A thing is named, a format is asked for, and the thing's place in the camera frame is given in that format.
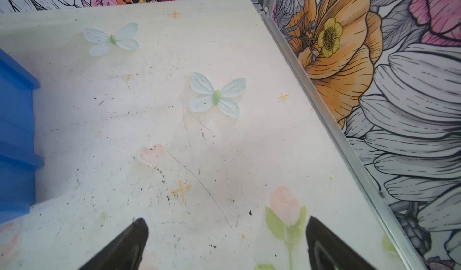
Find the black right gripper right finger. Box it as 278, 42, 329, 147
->
306, 216, 375, 270

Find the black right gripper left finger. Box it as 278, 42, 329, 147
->
79, 218, 149, 270

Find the blue plastic bin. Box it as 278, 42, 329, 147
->
1, 50, 44, 224

